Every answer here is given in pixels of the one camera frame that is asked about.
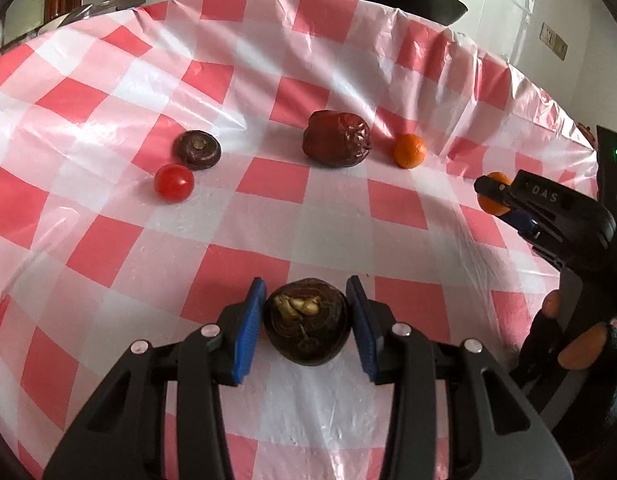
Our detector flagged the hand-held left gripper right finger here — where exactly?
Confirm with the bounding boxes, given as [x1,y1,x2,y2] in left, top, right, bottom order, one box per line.
[345,275,574,480]

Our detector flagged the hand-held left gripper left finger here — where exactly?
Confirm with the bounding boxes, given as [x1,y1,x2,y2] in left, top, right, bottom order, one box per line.
[43,277,267,480]

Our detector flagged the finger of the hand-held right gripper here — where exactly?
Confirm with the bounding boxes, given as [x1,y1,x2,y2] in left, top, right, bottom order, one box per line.
[503,209,542,239]
[474,170,577,221]

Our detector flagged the small orange tangerine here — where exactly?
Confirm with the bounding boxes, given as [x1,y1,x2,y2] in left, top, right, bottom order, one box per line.
[478,171,513,216]
[393,133,427,169]

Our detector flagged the sprouted dark water chestnut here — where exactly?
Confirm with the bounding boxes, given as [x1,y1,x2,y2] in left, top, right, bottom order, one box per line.
[263,278,352,366]

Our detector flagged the person's right hand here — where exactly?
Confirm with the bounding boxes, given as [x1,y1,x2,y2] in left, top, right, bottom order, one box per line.
[513,292,617,461]

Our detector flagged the round cherry tomato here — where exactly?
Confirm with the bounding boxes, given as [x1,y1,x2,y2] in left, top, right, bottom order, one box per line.
[154,163,195,204]

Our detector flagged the flat dark water chestnut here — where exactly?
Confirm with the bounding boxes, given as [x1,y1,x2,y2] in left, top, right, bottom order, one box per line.
[173,130,222,170]

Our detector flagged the wrinkled dark red fruit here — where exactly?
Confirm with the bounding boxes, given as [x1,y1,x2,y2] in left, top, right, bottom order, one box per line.
[302,109,373,169]

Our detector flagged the red white checkered tablecloth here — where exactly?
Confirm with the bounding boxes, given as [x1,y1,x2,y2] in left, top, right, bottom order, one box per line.
[0,0,601,480]

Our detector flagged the steel pot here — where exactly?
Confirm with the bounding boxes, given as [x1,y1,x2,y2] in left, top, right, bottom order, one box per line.
[37,0,142,37]

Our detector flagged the wall socket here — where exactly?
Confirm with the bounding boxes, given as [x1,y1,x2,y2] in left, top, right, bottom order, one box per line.
[540,22,569,59]

